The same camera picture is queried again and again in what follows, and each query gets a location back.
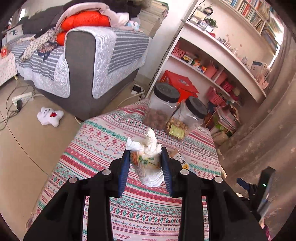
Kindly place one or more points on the grey sofa with striped cover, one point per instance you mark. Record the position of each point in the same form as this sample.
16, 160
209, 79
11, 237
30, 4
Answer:
92, 67

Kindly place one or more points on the white power strip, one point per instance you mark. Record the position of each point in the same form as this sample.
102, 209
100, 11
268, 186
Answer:
29, 96

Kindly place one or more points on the patterned striped tablecloth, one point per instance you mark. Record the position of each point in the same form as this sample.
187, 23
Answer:
142, 212

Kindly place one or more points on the white curved shelf unit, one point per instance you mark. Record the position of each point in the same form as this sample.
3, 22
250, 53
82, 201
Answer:
233, 47

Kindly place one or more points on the pink storage bin right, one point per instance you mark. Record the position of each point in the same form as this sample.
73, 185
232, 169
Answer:
221, 78

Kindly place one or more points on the white plush toy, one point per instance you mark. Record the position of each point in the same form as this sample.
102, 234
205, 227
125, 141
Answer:
48, 116

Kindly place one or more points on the white lace floral curtain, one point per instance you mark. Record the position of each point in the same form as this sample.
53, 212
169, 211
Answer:
268, 139

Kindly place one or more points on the pink storage bin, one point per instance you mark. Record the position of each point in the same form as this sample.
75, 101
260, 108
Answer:
221, 78
210, 71

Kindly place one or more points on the orange red cushion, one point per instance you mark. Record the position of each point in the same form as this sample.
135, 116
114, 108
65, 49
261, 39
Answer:
84, 18

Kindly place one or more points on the jar with light nuts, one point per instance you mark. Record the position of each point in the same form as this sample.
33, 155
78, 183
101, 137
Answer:
188, 116

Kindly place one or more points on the pile of papers and boxes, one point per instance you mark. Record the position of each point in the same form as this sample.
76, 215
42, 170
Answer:
222, 122

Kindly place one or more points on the green potted plant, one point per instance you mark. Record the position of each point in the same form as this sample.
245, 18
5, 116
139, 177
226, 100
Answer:
211, 24

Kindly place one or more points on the small pink crate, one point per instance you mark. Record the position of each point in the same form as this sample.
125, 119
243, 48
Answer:
177, 52

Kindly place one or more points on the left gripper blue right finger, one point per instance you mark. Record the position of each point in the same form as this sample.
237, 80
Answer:
229, 218

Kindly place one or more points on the red cardboard gift box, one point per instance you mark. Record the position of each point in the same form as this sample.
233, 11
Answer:
181, 83

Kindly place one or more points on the jar with dark snacks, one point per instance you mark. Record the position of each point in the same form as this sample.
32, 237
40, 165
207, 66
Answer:
162, 103

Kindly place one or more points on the paper cup with tissue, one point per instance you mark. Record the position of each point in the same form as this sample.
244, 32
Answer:
145, 157

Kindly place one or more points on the small snack wrapper packet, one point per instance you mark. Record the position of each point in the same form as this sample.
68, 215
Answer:
176, 155

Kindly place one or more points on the pink bag on shelf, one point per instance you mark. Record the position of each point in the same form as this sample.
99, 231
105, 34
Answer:
261, 81

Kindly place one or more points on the stack of books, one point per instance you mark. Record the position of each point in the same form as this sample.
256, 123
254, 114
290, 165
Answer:
152, 16

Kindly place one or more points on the pink basket lower shelf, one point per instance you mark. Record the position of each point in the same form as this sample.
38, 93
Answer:
214, 97

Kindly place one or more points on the row of books upper shelf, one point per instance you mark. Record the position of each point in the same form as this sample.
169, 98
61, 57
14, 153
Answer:
262, 18

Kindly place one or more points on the pink storage bin left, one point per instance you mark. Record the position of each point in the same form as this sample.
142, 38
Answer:
210, 71

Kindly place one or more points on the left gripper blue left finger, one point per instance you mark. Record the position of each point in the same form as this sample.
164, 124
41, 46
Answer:
62, 217

